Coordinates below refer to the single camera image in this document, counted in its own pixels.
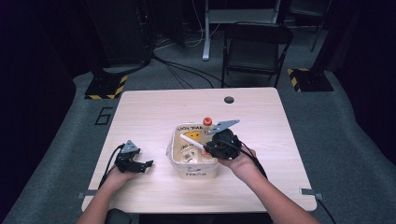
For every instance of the person's left hand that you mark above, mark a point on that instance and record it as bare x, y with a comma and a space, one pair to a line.
118, 179

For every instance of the black folding chair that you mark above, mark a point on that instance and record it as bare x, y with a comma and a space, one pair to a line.
255, 51

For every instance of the black table grommet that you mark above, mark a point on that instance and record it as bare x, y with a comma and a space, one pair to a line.
229, 100

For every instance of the white straw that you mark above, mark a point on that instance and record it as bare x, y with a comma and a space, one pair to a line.
192, 142

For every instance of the black equipment stand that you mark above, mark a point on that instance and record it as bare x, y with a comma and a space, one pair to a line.
121, 34

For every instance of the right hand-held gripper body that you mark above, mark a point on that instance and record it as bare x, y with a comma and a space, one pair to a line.
227, 144

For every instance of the black yellow striped base plate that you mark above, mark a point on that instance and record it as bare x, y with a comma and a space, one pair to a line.
309, 80
107, 88

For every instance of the grey table clamp bracket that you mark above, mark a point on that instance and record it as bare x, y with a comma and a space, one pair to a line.
313, 193
85, 194

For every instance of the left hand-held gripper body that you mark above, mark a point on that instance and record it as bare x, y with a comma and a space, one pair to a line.
126, 160

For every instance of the white metal desk frame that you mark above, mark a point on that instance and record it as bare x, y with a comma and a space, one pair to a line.
218, 18

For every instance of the person's right hand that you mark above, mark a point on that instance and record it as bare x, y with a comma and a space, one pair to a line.
239, 166

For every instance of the clear bottle with orange cap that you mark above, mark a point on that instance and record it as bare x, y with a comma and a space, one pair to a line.
207, 129

